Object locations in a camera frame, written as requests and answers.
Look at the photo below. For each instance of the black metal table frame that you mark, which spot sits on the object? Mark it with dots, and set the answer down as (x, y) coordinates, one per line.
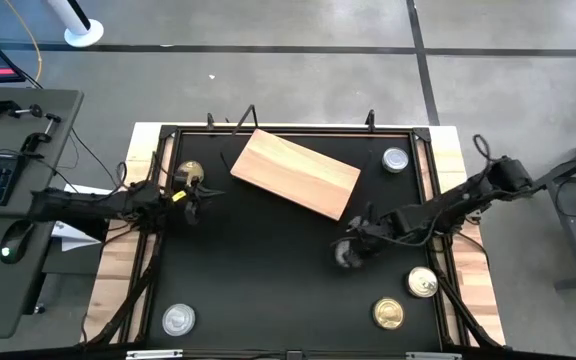
(318, 131)

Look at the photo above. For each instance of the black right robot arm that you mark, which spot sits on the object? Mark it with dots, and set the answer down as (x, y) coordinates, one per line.
(448, 205)

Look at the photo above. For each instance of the pale gold-topped can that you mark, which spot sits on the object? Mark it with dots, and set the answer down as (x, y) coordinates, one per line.
(191, 169)

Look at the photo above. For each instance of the cream-topped blue label can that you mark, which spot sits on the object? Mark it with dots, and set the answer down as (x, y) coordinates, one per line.
(422, 281)

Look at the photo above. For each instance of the black upright bracket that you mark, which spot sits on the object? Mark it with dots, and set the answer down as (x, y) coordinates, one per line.
(370, 121)
(210, 122)

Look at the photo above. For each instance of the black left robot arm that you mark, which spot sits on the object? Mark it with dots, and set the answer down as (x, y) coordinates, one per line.
(93, 205)

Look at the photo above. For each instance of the white pole with base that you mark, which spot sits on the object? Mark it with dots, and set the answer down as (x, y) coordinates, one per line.
(85, 32)

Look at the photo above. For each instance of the dark gold can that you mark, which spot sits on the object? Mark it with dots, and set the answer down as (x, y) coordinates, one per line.
(388, 313)

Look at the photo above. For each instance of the silver-topped red-label can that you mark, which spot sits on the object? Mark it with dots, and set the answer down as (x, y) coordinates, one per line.
(343, 255)

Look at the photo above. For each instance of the yellow tag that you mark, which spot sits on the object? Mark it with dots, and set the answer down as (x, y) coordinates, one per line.
(179, 196)

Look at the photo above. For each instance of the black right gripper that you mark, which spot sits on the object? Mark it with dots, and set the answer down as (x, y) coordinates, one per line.
(380, 230)

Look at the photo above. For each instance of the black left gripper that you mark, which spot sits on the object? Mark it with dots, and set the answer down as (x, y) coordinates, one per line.
(195, 192)

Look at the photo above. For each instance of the white paper sheet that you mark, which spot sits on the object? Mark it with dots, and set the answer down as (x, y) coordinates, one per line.
(70, 240)

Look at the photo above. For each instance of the black table mat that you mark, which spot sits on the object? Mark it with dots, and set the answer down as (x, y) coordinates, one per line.
(268, 280)

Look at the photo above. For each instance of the black computer mouse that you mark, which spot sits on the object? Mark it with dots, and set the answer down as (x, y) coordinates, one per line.
(15, 240)

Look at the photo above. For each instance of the wooden shelf with black legs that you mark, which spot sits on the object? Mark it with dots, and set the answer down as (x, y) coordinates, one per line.
(293, 172)

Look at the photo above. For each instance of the grey computer desk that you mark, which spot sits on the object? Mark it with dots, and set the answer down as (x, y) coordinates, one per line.
(18, 300)

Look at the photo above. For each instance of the dark grey metal stand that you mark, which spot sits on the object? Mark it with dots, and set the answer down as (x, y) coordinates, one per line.
(568, 220)

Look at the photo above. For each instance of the silver metal bracket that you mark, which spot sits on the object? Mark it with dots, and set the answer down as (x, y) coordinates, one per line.
(433, 356)
(153, 354)

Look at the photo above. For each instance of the black desk clamp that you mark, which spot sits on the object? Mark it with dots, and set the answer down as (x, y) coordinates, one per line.
(0, 106)
(33, 142)

